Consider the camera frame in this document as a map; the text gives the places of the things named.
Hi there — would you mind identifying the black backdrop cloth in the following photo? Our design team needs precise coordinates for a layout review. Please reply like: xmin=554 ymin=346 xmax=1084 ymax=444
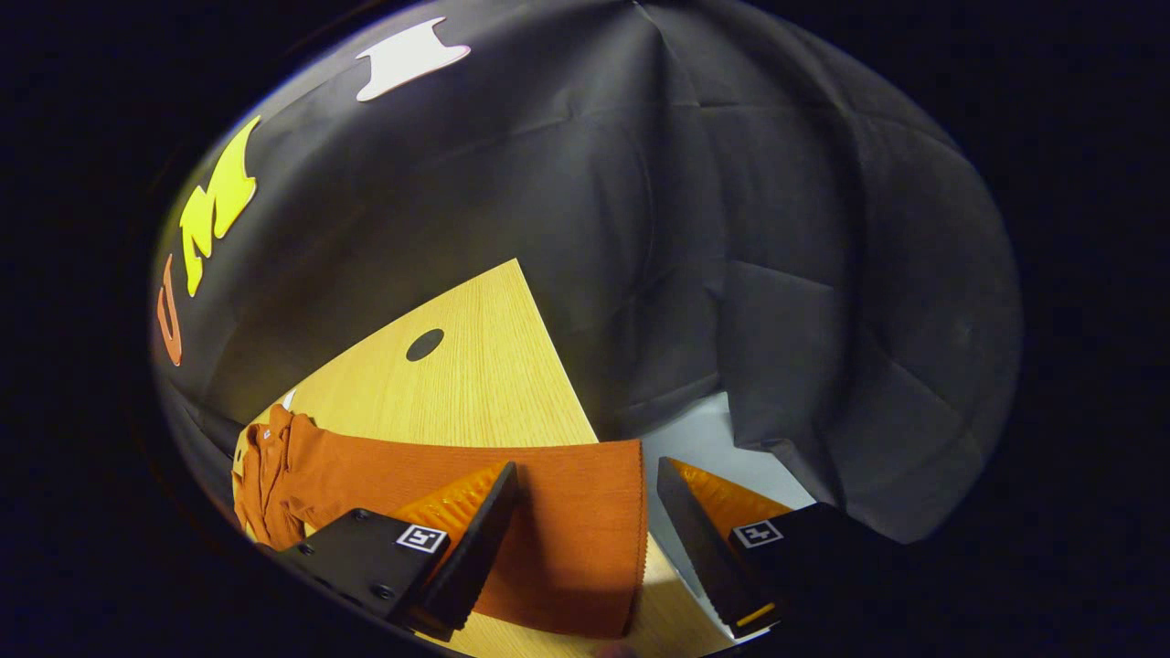
xmin=151 ymin=0 xmax=1023 ymax=549

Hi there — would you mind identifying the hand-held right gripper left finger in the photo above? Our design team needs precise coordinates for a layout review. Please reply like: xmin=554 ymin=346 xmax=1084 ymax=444
xmin=274 ymin=460 xmax=522 ymax=642

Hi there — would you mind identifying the orange shirt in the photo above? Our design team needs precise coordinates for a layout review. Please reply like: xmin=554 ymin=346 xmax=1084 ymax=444
xmin=230 ymin=404 xmax=650 ymax=639

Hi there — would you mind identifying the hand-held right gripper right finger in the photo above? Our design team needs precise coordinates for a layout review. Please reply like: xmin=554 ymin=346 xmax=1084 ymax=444
xmin=655 ymin=455 xmax=906 ymax=641

